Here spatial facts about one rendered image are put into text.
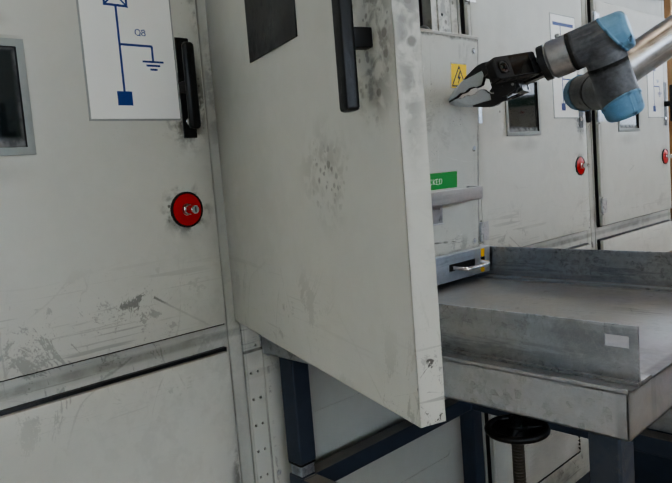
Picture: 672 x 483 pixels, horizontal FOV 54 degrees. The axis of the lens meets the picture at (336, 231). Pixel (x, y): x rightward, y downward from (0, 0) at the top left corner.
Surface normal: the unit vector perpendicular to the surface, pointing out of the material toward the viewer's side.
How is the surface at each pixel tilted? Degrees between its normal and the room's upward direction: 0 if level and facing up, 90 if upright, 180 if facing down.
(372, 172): 90
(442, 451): 90
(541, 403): 90
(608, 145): 90
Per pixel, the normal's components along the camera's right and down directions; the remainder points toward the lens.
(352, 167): -0.90, 0.11
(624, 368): -0.72, 0.12
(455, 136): 0.69, 0.07
